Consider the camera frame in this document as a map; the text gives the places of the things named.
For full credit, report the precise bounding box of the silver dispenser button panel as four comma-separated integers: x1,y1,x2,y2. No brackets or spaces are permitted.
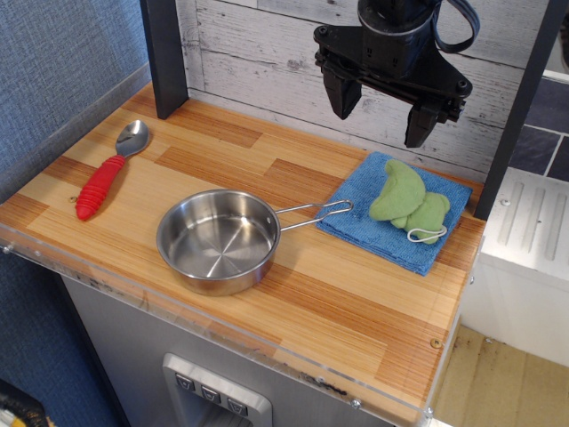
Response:
163,353,273,426

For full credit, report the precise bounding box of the stainless steel pan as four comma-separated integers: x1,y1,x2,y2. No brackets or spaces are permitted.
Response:
156,189,354,296

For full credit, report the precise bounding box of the yellow black object at corner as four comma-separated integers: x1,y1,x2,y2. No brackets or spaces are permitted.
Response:
1,389,49,427

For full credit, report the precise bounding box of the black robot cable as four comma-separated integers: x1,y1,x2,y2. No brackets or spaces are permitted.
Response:
433,0,482,53

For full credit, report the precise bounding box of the dark support post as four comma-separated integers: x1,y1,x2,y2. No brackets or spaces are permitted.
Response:
474,0,568,220
140,0,188,119

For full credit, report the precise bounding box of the dark left support post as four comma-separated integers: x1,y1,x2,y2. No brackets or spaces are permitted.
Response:
140,0,188,119

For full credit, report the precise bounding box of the green plush toy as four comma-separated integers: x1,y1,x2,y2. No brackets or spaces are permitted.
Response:
369,159,451,245

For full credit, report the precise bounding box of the red handled metal spoon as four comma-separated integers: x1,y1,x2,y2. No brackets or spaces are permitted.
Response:
76,120,149,221

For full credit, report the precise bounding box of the dark right support post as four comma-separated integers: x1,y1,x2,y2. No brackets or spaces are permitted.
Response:
474,0,568,220

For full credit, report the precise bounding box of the clear acrylic table edge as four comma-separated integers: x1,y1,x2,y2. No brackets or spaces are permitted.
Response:
1,210,448,426

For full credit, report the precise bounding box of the white side cabinet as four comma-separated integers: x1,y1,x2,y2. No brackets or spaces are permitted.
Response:
461,168,568,366

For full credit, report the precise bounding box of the blue folded cloth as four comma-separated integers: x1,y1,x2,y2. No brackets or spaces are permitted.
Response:
318,153,472,276

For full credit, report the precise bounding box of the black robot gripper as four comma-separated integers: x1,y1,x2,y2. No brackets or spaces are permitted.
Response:
314,1,472,148

